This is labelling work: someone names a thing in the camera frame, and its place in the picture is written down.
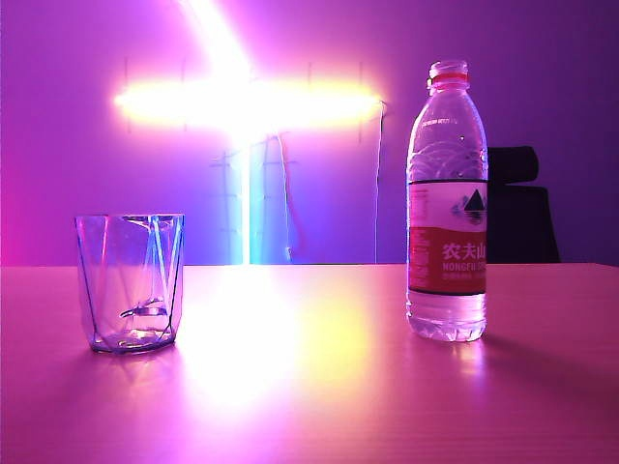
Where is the clear red-label water bottle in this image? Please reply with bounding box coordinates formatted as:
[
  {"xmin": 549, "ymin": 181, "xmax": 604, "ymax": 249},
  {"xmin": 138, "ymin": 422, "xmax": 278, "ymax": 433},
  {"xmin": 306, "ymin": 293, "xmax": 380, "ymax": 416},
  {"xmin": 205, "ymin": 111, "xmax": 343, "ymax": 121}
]
[{"xmin": 405, "ymin": 59, "xmax": 488, "ymax": 343}]

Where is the horizontal glowing light strip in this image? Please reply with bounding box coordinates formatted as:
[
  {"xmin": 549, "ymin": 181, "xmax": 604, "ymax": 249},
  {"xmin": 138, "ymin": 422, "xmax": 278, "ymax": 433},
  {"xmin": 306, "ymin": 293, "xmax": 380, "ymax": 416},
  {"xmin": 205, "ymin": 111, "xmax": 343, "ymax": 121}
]
[{"xmin": 113, "ymin": 78, "xmax": 382, "ymax": 123}]

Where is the clear faceted glass cup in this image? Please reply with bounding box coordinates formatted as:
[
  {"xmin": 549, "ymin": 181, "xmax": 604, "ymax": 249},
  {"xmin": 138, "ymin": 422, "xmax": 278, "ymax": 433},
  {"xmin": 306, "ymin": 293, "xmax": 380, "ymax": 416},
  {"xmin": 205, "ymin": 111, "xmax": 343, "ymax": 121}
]
[{"xmin": 74, "ymin": 213, "xmax": 186, "ymax": 357}]

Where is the black office chair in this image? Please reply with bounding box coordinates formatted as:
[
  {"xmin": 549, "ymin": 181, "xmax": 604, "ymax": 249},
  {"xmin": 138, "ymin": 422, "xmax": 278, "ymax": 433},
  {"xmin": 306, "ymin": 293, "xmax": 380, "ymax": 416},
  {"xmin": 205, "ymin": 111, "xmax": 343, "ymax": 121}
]
[{"xmin": 486, "ymin": 144, "xmax": 561, "ymax": 265}]

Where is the thin dark wall cable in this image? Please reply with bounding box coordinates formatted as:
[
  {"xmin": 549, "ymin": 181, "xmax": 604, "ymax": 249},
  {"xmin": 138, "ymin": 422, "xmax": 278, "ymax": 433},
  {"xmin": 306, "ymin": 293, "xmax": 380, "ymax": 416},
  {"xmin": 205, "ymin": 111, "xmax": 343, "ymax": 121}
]
[{"xmin": 373, "ymin": 99, "xmax": 389, "ymax": 265}]

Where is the diagonal glowing light strip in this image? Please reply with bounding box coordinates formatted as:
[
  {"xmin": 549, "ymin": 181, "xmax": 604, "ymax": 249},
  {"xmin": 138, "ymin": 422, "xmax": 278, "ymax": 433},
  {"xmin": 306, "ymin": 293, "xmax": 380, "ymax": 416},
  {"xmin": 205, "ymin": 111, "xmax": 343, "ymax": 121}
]
[{"xmin": 174, "ymin": 0, "xmax": 265, "ymax": 83}]

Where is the vertical glowing light strip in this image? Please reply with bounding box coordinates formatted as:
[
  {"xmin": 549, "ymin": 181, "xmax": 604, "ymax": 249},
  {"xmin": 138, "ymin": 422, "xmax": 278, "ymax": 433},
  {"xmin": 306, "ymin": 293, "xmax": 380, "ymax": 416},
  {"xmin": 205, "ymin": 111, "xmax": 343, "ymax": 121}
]
[{"xmin": 235, "ymin": 128, "xmax": 266, "ymax": 266}]

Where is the thin white wall cable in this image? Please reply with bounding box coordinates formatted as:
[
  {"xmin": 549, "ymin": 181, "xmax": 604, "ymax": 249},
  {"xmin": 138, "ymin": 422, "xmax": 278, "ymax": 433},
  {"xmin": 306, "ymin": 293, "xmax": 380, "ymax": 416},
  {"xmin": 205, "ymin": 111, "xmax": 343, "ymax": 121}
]
[{"xmin": 274, "ymin": 130, "xmax": 295, "ymax": 263}]

